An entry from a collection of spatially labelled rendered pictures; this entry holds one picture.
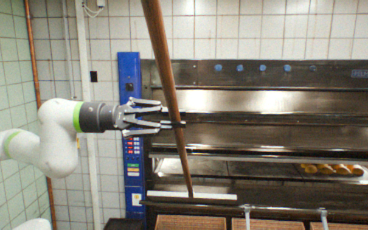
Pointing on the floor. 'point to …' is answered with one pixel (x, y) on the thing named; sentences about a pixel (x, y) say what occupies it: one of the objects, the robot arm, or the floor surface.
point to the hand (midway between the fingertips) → (174, 118)
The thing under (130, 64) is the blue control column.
